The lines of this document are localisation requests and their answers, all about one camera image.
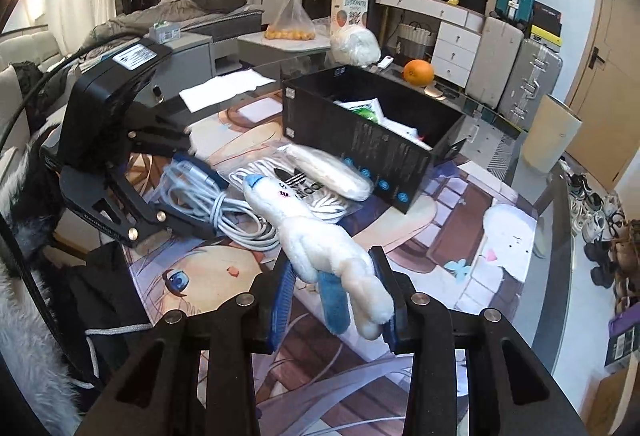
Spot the wicker basket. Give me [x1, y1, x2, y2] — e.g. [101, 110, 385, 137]
[397, 23, 436, 62]

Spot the black cardboard box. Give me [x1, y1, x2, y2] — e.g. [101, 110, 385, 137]
[281, 64, 476, 215]

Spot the green white packet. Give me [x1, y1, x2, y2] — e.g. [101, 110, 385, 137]
[334, 98, 388, 123]

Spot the bed with grey blanket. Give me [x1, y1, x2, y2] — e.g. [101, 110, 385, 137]
[75, 0, 266, 52]

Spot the plastic bag of small oranges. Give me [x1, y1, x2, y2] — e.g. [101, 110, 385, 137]
[264, 0, 318, 42]

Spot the white cylindrical bin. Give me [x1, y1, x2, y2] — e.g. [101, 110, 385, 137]
[520, 93, 583, 174]

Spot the stack of black boxes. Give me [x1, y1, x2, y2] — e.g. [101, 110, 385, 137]
[530, 1, 563, 42]

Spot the orange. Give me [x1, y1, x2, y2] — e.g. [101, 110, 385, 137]
[403, 59, 435, 87]

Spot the white side table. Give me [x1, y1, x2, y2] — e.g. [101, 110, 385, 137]
[237, 33, 333, 67]

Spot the beige door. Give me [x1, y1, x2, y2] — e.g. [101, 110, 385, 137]
[565, 0, 640, 192]

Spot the white cable bundle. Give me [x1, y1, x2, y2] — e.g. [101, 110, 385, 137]
[160, 156, 351, 249]

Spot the white printed carton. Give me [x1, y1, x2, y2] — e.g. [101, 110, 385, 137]
[331, 0, 371, 34]

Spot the printed table mat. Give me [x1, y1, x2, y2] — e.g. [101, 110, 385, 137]
[125, 91, 541, 436]

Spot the white desk with drawers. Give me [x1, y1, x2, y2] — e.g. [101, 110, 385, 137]
[374, 0, 487, 89]

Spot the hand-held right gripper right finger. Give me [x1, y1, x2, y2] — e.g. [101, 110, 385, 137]
[369, 246, 571, 436]

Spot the silver suitcase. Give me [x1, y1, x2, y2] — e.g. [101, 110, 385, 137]
[497, 36, 563, 133]

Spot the purple box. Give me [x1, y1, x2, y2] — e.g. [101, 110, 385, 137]
[607, 311, 640, 372]

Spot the beige suitcase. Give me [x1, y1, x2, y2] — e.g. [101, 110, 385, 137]
[462, 13, 525, 109]

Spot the grey side cabinet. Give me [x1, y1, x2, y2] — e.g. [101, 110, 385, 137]
[135, 32, 215, 109]

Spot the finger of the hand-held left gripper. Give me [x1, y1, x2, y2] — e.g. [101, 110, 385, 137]
[125, 103, 228, 189]
[132, 201, 223, 244]

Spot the crumpled white plastic bag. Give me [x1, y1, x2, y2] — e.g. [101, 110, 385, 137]
[330, 27, 382, 67]

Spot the white blue plush toy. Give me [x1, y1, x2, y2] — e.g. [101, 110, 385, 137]
[242, 173, 396, 341]

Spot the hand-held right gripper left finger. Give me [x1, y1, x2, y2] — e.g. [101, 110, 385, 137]
[75, 256, 296, 436]

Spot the pile of shoes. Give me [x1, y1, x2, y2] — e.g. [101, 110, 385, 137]
[567, 161, 640, 312]

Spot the cream sofa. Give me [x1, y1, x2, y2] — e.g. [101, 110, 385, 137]
[0, 31, 66, 157]

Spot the clear bag of white cord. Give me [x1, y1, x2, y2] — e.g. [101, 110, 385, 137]
[227, 161, 351, 224]

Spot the person's black clothing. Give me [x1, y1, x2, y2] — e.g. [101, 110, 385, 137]
[65, 243, 151, 392]

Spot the white paper napkin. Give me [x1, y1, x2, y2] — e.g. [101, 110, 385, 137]
[178, 70, 277, 112]

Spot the small white box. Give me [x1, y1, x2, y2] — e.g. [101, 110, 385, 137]
[148, 22, 182, 43]

